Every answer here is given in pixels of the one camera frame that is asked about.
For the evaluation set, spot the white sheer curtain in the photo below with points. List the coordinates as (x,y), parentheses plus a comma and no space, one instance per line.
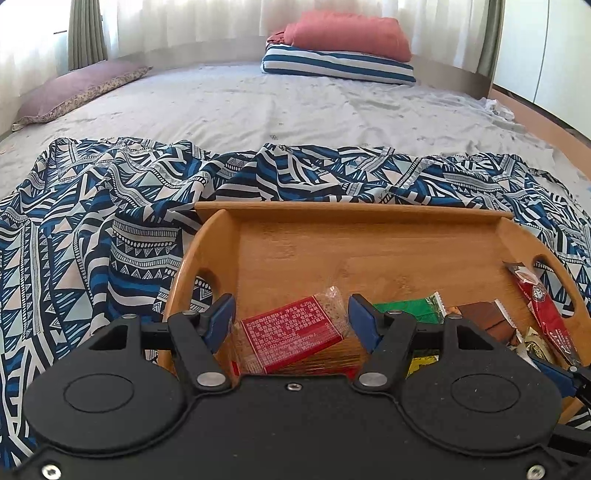
(184,23)

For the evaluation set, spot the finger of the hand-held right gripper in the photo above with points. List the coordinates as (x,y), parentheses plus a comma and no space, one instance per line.
(558,376)

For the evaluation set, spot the clear cracker packet red label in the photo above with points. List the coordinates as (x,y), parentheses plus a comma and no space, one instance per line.
(286,332)

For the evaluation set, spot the crumpled white wrapper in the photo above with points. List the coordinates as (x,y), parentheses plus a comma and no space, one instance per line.
(498,108)

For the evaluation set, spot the white wardrobe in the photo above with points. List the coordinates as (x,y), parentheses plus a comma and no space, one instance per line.
(545,46)

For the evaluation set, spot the wooden bed frame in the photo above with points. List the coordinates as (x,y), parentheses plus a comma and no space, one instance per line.
(531,113)

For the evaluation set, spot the green curtain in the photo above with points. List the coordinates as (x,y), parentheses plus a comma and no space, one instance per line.
(87,32)
(489,37)

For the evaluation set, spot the purple floral pillow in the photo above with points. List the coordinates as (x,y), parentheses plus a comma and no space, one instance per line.
(78,87)

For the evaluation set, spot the blue white striped pillow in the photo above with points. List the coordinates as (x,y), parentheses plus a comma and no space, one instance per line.
(332,64)

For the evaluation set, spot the grey bed sheet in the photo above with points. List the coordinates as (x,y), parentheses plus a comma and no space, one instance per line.
(231,106)

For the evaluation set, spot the yellow snack packet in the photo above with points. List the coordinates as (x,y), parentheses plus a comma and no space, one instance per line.
(422,364)

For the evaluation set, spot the green snack packet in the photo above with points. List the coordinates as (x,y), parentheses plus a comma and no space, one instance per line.
(411,310)

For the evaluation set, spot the brown chocolate bar packet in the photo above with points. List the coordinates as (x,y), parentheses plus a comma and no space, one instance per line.
(485,318)

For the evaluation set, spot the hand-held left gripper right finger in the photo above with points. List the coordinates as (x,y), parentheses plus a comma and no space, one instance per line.
(362,316)

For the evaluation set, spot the blue geometric patterned blanket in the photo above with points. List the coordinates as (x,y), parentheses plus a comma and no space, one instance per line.
(69,230)

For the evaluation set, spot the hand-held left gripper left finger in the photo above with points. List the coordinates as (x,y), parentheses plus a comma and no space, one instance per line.
(221,318)

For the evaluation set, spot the red stick packet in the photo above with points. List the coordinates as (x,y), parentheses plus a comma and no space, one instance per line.
(545,309)

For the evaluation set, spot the red pillow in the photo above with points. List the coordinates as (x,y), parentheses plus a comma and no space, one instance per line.
(346,32)

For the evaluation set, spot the gold foil packet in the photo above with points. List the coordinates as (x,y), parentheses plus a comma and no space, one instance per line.
(531,344)

